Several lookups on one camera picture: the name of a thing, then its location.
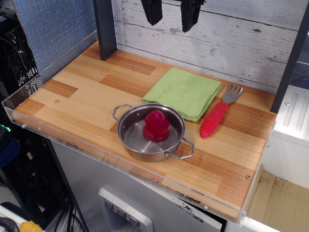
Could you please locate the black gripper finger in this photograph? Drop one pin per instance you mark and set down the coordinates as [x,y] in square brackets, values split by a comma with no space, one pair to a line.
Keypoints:
[153,10]
[190,12]

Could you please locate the red egg-shaped ball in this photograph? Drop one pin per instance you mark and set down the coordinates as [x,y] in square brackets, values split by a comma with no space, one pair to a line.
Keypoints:
[156,126]

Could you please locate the small steel pot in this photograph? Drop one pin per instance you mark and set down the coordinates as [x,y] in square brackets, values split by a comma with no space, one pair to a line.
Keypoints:
[130,132]

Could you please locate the green folded cloth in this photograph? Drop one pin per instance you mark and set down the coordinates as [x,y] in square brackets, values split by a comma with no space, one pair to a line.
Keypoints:
[189,94]

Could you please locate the black plastic crate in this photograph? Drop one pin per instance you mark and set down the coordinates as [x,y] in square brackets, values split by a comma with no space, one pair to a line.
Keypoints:
[17,64]

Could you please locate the clear acrylic table guard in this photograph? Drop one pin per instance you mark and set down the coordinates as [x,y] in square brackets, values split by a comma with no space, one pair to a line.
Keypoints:
[77,110]

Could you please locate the white ribbed appliance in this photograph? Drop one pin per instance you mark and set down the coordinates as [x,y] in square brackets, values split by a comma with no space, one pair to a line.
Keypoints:
[286,155]

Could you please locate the stainless steel cabinet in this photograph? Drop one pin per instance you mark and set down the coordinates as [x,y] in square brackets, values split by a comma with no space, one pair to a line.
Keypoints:
[125,191]

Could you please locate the silver dispenser panel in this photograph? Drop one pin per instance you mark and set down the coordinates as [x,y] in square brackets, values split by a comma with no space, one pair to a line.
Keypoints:
[121,216]

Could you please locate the yellow object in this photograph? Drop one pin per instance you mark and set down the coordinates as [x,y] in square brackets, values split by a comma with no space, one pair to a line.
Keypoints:
[30,226]

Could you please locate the dark grey left post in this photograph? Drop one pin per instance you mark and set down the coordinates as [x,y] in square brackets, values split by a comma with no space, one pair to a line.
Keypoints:
[105,27]

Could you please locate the dark grey post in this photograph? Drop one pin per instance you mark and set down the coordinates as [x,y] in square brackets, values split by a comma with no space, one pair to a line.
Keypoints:
[292,61]
[105,27]

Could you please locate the fork with red handle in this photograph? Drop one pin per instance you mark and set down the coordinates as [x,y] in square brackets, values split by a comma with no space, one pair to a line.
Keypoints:
[212,120]

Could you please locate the dark grey right post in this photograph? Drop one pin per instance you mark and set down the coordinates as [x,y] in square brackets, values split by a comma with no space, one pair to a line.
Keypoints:
[292,61]

